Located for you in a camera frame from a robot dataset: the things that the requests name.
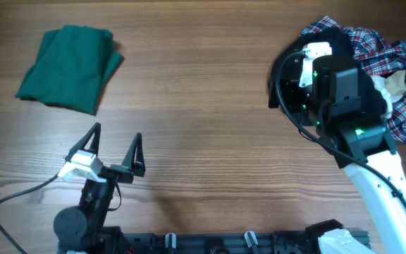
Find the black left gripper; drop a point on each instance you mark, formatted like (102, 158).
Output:
(124, 173)

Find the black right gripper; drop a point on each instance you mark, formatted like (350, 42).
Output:
(290, 87)

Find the dark green skirt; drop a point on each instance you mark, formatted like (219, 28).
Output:
(72, 66)

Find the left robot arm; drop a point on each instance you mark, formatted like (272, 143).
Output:
(79, 215)

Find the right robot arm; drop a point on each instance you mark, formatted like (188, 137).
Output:
(334, 104)

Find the black garment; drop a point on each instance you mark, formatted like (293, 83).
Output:
(337, 39)

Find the white garment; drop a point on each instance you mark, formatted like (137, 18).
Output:
(379, 84)

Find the red plaid shirt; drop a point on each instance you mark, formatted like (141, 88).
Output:
(377, 57)

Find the beige garment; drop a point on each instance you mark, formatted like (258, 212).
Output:
(396, 85)

